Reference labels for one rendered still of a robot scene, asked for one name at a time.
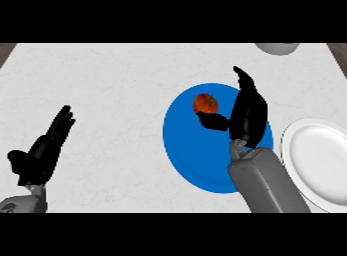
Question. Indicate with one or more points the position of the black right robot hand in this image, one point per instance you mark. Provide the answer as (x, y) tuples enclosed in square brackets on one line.
[(247, 113)]

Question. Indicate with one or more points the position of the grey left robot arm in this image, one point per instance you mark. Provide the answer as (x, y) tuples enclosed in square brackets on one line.
[(25, 201)]

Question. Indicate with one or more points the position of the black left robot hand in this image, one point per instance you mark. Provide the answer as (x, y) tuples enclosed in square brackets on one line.
[(39, 156)]

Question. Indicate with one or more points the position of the white plate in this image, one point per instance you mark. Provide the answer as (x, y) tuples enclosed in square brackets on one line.
[(328, 163)]

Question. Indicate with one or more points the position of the blue plate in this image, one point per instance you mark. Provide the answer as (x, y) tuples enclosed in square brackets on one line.
[(192, 146)]

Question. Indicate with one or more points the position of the white bowl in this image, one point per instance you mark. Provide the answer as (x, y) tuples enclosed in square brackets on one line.
[(278, 48)]

